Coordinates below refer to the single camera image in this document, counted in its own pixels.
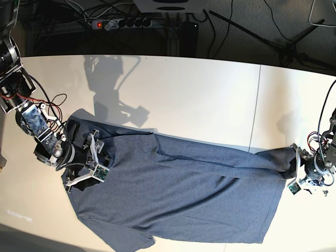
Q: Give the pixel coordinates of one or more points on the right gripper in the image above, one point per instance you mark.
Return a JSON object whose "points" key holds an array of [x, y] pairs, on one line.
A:
{"points": [[86, 152]]}

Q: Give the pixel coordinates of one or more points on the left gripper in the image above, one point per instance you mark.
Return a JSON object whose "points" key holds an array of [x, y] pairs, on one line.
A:
{"points": [[309, 171]]}

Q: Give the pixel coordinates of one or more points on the blue T-shirt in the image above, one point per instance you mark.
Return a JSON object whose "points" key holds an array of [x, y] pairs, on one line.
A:
{"points": [[159, 186]]}

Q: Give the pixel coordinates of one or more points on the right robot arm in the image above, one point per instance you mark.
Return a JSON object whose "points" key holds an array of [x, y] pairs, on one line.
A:
{"points": [[35, 117]]}

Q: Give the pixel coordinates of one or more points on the black tripod stand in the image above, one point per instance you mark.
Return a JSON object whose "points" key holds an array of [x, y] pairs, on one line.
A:
{"points": [[252, 47]]}

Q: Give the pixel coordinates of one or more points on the white power strip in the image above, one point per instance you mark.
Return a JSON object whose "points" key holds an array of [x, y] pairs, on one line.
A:
{"points": [[121, 23]]}

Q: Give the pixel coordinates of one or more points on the grey box under table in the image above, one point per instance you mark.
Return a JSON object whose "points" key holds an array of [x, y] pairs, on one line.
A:
{"points": [[170, 6]]}

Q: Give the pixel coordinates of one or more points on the black power adapter brick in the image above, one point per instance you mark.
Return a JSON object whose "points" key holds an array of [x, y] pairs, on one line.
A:
{"points": [[188, 39]]}

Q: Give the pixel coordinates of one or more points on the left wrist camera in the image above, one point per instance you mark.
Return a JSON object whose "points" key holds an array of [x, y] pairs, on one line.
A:
{"points": [[294, 188]]}

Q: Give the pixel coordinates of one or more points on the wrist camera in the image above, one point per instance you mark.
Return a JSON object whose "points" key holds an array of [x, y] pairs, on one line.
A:
{"points": [[294, 188], [100, 173]]}

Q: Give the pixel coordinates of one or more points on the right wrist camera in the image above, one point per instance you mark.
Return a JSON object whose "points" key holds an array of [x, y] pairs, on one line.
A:
{"points": [[100, 173]]}

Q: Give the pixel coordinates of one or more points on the aluminium frame profile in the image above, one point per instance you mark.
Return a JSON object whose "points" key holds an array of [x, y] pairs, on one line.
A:
{"points": [[172, 35]]}

